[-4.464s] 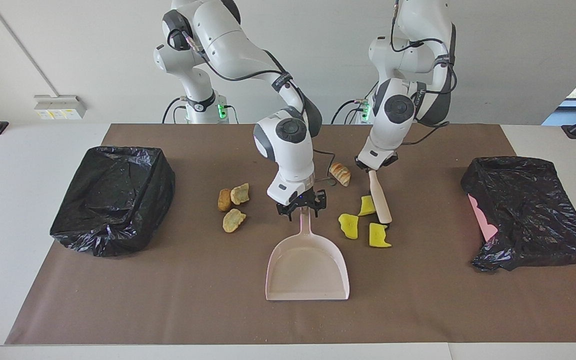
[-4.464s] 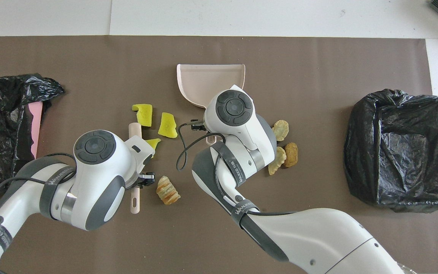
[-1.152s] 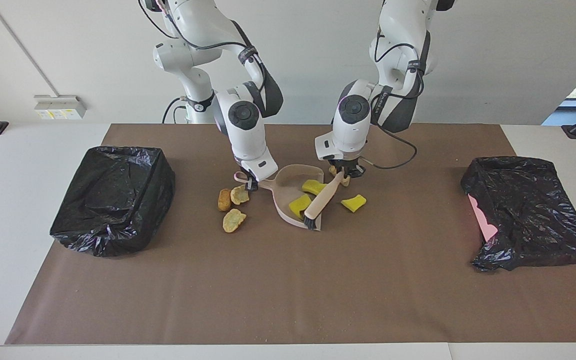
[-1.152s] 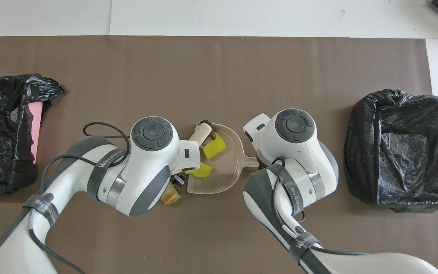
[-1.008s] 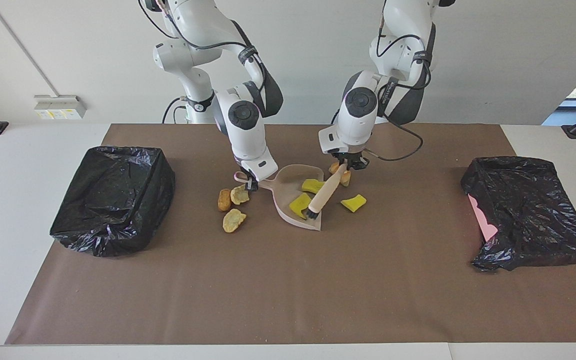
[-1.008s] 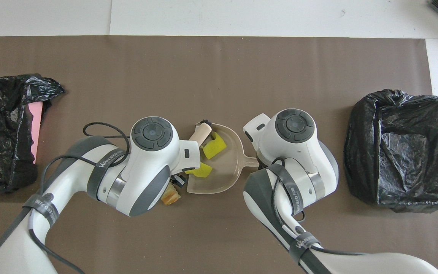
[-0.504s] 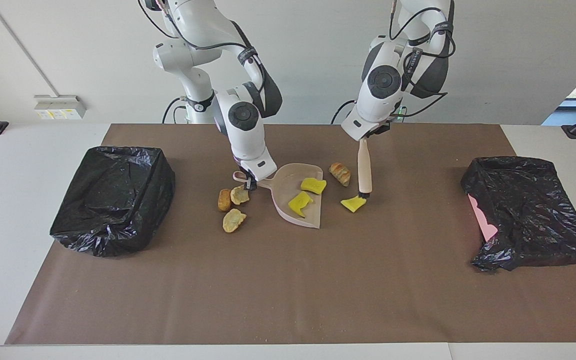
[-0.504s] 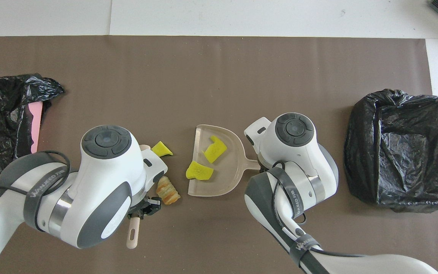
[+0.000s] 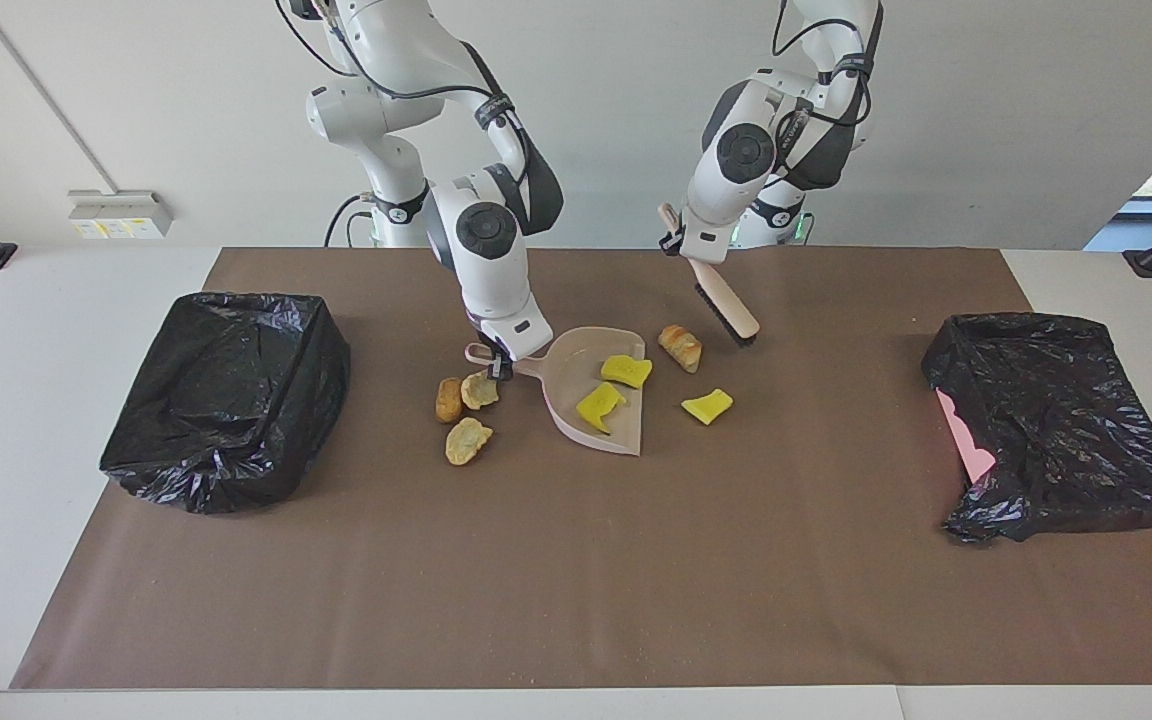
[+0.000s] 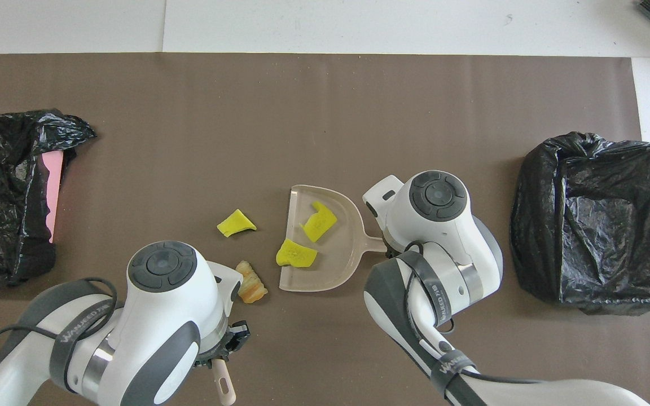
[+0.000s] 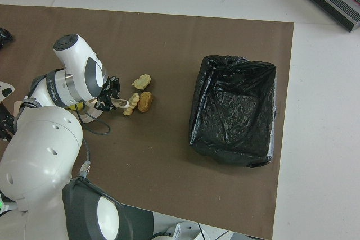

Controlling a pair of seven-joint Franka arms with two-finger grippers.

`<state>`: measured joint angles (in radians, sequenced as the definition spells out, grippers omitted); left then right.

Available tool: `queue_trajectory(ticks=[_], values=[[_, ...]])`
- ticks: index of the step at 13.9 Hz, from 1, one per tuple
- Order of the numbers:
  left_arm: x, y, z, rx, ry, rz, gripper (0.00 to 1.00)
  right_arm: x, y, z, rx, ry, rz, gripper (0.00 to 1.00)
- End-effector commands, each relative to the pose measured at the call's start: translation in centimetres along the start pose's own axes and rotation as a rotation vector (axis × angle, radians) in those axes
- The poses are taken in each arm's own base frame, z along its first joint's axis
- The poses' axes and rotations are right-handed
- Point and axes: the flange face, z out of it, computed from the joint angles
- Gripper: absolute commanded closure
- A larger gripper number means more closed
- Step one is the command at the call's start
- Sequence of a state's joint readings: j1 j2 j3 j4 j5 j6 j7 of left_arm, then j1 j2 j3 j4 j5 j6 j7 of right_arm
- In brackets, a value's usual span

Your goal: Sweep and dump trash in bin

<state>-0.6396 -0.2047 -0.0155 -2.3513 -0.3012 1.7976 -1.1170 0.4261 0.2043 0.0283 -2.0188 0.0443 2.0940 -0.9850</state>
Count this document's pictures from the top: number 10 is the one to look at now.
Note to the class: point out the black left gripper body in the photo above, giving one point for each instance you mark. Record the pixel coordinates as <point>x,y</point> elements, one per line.
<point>216,352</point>

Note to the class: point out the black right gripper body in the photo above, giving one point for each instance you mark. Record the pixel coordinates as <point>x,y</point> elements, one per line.
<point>396,252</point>

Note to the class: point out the beige hand brush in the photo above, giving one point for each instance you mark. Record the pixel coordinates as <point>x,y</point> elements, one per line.
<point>224,389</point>

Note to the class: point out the beige plastic dustpan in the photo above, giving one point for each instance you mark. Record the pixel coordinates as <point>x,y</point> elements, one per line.
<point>347,262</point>

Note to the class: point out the striped croissant toy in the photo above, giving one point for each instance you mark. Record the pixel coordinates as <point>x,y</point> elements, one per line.
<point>253,285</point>

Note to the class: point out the notched yellow sponge piece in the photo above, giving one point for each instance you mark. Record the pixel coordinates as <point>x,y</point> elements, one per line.
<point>320,223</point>

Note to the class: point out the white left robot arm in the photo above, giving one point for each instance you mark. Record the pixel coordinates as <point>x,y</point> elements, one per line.
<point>156,316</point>

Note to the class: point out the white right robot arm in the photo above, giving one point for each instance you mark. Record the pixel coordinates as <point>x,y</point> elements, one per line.
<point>443,237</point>

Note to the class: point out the black bag lined bin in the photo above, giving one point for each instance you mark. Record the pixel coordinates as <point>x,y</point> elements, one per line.
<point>584,225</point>

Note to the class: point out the brown table mat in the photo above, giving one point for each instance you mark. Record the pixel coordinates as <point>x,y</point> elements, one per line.
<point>359,113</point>

